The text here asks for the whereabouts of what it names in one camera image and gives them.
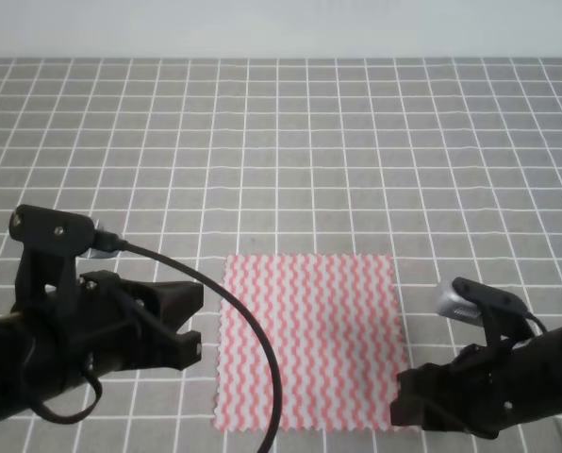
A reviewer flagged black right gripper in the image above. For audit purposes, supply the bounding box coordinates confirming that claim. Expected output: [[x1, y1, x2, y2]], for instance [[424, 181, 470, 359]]
[[390, 344, 521, 439]]

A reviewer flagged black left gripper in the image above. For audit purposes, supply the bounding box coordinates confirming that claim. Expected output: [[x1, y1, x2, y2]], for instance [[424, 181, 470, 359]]
[[49, 271, 204, 382]]

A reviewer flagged pink white wavy towel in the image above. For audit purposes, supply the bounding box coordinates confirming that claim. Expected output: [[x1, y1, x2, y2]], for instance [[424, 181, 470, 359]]
[[223, 254, 407, 431]]

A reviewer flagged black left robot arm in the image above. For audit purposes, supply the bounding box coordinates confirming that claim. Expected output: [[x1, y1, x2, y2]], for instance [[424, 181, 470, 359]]
[[0, 271, 204, 425]]

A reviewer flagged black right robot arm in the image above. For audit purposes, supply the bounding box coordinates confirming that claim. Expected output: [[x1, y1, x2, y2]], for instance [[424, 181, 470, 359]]
[[390, 327, 562, 440]]

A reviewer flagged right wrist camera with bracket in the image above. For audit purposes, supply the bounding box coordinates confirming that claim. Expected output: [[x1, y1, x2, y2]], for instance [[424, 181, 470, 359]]
[[438, 277, 535, 368]]

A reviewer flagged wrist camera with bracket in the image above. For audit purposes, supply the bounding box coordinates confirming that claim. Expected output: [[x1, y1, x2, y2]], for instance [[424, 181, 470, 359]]
[[8, 204, 123, 316], [438, 277, 535, 368]]

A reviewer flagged black left camera cable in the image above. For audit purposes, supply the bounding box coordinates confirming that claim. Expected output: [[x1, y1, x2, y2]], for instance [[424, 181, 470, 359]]
[[21, 230, 283, 453]]

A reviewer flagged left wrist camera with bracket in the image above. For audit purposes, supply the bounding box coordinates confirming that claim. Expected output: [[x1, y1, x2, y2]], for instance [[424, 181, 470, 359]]
[[8, 204, 123, 316]]

